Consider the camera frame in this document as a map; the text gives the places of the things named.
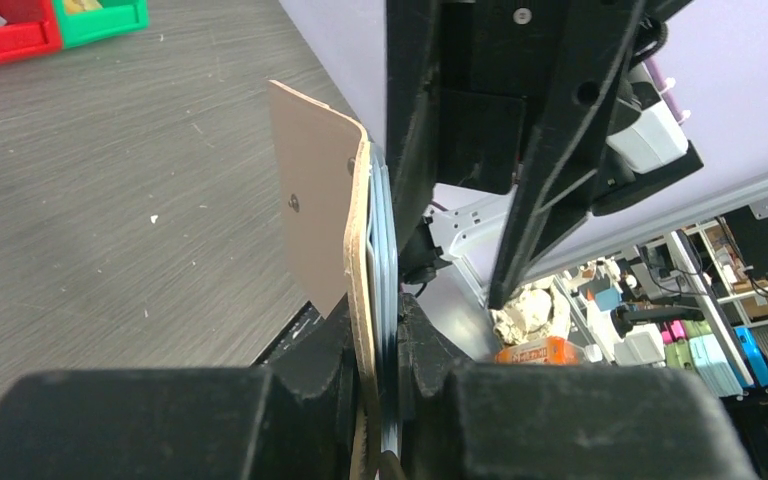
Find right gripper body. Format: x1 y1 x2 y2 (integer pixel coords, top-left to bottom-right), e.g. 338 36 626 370
437 1 570 194

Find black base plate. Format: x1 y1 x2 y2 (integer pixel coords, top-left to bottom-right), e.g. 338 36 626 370
252 301 325 366

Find green plastic bin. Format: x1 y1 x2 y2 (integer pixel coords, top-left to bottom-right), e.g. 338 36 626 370
51 0 149 49

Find clear card sleeve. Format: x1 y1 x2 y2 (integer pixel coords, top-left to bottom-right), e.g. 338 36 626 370
366 144 402 455

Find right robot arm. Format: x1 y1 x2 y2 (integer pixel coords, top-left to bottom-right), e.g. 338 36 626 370
385 1 702 308

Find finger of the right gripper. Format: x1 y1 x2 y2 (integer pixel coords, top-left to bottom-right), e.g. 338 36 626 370
487 1 645 309

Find red plastic bin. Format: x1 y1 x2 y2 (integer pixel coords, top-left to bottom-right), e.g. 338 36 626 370
0 0 63 65

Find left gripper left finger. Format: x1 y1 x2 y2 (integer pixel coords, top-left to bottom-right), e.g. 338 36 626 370
0 302 358 479

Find beige card holder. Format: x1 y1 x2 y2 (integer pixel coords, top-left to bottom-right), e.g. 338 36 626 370
267 80 382 479

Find cluttered background shelves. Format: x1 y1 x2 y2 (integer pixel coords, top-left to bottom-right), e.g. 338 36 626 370
491 209 768 400

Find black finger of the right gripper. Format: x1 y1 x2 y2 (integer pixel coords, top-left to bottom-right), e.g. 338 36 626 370
385 1 441 246

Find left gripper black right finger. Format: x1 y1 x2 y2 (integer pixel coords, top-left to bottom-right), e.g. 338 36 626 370
398 294 756 479

